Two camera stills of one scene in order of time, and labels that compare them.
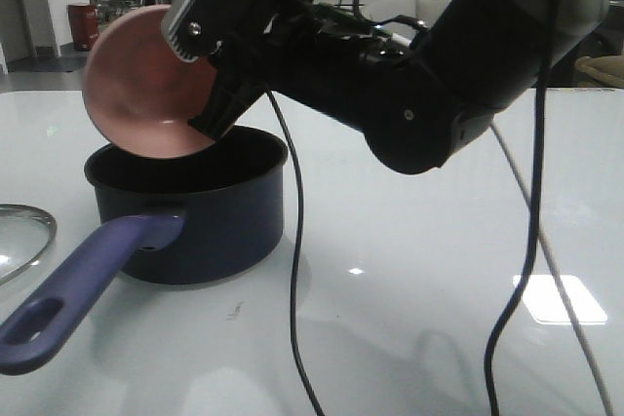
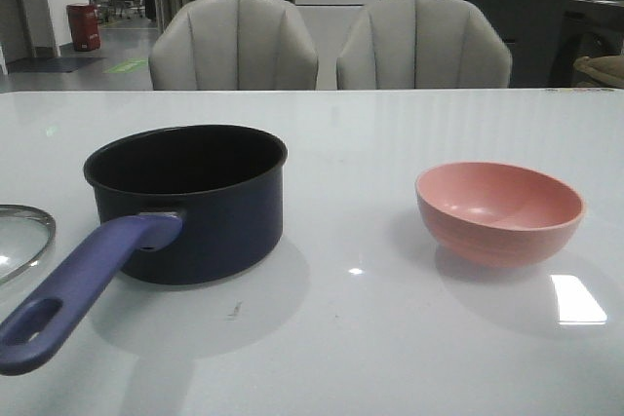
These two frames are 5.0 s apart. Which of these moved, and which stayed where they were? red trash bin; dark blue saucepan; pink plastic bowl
Moved: pink plastic bowl
Stayed: red trash bin; dark blue saucepan
